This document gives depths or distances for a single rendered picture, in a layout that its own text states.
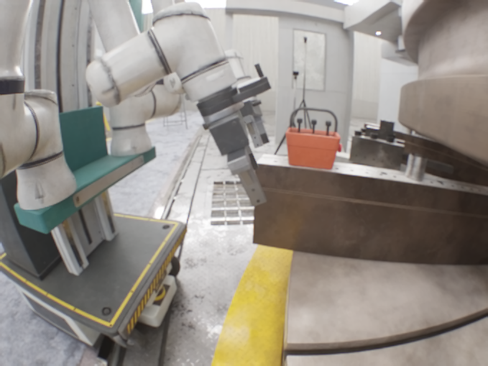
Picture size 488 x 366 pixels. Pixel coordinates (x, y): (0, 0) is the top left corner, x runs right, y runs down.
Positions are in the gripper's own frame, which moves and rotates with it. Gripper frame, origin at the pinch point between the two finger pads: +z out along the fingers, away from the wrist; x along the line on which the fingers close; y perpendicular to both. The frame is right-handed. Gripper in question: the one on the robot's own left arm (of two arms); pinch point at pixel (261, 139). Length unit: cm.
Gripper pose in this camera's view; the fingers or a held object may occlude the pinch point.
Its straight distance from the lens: 79.1
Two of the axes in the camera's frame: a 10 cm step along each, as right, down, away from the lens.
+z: 3.4, 9.3, 1.5
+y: 9.0, -2.8, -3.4
